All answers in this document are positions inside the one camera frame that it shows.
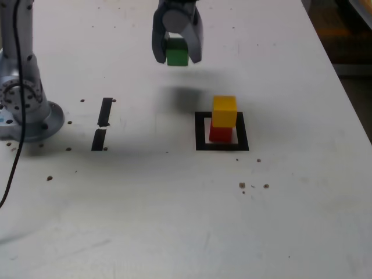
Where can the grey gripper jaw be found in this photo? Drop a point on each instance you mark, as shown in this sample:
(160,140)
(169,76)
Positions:
(194,37)
(158,40)

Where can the green cube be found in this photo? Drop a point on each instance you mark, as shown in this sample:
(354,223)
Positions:
(176,55)

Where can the yellow cube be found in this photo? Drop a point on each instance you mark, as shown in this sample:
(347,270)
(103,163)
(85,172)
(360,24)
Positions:
(223,113)

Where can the red cube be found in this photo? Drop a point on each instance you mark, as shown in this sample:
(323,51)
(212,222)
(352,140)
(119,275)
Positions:
(221,134)

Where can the black tape square outline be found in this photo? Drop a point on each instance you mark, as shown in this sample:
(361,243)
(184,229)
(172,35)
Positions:
(200,130)

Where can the black tape strip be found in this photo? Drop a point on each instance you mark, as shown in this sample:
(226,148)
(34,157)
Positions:
(104,113)

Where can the dark brown background furniture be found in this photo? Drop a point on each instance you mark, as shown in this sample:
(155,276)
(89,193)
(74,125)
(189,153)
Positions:
(343,43)

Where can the grey background rail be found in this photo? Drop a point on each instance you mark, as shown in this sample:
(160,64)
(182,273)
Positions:
(354,69)

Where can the orange panel with grey frame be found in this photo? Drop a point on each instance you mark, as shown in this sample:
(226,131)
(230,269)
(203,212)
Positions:
(366,4)

